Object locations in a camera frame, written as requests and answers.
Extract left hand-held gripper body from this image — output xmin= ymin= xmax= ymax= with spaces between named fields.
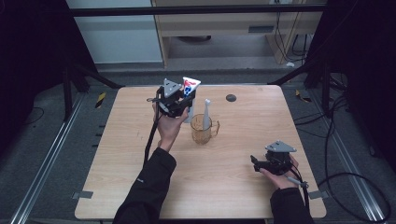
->
xmin=155 ymin=77 xmax=189 ymax=119

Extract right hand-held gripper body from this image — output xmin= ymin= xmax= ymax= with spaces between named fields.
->
xmin=262 ymin=140 xmax=298 ymax=175

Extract white toothpaste tube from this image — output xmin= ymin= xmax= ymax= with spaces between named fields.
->
xmin=182 ymin=77 xmax=202 ymax=124

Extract amber transparent cup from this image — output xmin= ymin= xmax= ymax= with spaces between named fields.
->
xmin=190 ymin=113 xmax=221 ymax=146

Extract person's right hand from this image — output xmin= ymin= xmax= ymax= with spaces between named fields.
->
xmin=261 ymin=155 xmax=302 ymax=191

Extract person's left hand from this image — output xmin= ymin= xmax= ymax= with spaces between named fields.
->
xmin=152 ymin=104 xmax=190 ymax=152

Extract white electric toothbrush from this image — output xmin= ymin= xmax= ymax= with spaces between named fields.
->
xmin=202 ymin=98 xmax=212 ymax=132

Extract white cabinet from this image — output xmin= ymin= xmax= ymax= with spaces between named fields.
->
xmin=64 ymin=0 xmax=164 ymax=65

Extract light wooden desk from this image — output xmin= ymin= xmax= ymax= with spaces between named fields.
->
xmin=150 ymin=0 xmax=329 ymax=69

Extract black metal stand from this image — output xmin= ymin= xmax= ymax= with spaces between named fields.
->
xmin=61 ymin=60 xmax=126 ymax=123
xmin=266 ymin=59 xmax=332 ymax=117

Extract black curtain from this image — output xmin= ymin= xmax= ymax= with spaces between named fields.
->
xmin=305 ymin=0 xmax=396 ymax=174
xmin=0 ymin=0 xmax=98 ymax=157

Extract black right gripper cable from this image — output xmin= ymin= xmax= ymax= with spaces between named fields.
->
xmin=285 ymin=163 xmax=311 ymax=210

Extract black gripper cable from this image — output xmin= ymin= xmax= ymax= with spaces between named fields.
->
xmin=285 ymin=163 xmax=311 ymax=210
xmin=142 ymin=96 xmax=163 ymax=166

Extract grey table bracket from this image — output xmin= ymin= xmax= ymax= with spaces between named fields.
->
xmin=71 ymin=189 xmax=94 ymax=201
xmin=308 ymin=189 xmax=330 ymax=201

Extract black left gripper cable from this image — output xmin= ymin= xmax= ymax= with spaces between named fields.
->
xmin=142 ymin=96 xmax=163 ymax=166

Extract black floor cable loop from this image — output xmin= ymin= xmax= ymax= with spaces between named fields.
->
xmin=317 ymin=95 xmax=392 ymax=224

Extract metal floor rail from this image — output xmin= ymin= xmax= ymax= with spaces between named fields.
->
xmin=311 ymin=92 xmax=388 ymax=223
xmin=8 ymin=92 xmax=86 ymax=224

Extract black horizontal frame bar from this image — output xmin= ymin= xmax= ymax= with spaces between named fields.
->
xmin=68 ymin=4 xmax=329 ymax=18

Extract black hanging desk cables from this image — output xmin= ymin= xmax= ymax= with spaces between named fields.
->
xmin=273 ymin=11 xmax=310 ymax=63

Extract thin black floor cable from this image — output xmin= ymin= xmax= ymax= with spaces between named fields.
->
xmin=23 ymin=106 xmax=45 ymax=126

